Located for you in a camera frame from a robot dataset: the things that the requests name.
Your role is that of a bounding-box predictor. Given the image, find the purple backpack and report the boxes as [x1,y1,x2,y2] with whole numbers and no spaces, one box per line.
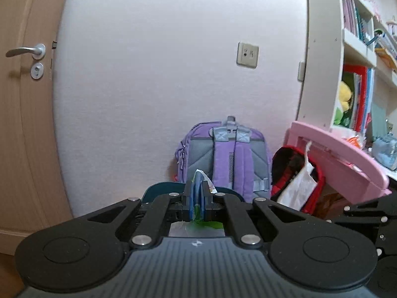
[174,116,273,203]

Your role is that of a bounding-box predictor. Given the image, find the row of pink books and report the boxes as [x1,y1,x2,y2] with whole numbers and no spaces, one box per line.
[342,0,373,42]

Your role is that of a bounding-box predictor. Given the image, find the green and white wrapper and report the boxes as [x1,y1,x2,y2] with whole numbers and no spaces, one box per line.
[191,169,224,232]

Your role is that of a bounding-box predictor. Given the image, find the white bookshelf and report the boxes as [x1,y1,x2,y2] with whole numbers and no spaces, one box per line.
[295,0,397,137]

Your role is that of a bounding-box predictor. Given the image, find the blue cloth pouch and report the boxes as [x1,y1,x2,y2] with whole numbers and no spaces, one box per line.
[371,133,397,172]

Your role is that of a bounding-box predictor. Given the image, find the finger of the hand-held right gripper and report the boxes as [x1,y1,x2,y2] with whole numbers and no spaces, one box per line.
[333,192,397,234]

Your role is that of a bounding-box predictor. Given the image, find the silver door lock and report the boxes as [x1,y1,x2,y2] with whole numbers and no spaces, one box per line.
[30,63,44,80]

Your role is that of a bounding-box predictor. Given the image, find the beige wall socket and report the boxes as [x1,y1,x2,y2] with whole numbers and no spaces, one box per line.
[236,41,259,69]

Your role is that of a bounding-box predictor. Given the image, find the white paper bag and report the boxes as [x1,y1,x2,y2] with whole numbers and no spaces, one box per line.
[276,141,318,212]

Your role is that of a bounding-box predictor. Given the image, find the dark teal bin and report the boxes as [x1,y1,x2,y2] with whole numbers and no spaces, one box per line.
[142,182,246,205]

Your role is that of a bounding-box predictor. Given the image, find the pink desk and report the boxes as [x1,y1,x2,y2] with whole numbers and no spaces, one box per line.
[284,121,393,205]

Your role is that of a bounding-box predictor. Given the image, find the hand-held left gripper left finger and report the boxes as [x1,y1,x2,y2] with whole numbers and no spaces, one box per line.
[88,179,203,249]

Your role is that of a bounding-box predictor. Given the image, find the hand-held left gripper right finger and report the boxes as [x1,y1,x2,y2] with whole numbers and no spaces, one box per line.
[201,180,326,249]

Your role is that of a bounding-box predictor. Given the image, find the red and black bag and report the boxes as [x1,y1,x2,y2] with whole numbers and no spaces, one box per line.
[270,145,327,215]

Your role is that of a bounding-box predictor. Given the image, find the brown wooden door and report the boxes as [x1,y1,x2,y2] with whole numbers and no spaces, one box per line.
[0,0,75,255]

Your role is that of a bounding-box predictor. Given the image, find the row of red books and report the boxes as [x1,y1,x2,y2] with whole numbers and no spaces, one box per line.
[343,65,376,134]

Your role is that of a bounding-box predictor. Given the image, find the silver door handle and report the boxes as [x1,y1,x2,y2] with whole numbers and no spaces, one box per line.
[5,43,46,60]

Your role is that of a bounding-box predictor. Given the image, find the yellow plush toy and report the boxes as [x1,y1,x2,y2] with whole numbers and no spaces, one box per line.
[332,81,355,126]

